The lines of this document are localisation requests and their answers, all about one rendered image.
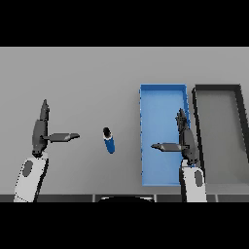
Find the blue bin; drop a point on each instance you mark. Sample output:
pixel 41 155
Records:
pixel 160 136

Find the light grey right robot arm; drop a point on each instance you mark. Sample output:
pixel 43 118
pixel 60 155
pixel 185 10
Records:
pixel 194 183

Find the dark grey bin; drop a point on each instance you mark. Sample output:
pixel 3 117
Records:
pixel 223 136

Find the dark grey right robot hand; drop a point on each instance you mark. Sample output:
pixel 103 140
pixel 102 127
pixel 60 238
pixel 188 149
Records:
pixel 187 142

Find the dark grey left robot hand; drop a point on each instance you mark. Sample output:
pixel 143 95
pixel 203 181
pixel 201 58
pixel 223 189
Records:
pixel 39 133

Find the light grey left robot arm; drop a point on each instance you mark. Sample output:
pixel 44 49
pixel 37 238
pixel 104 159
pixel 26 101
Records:
pixel 29 179

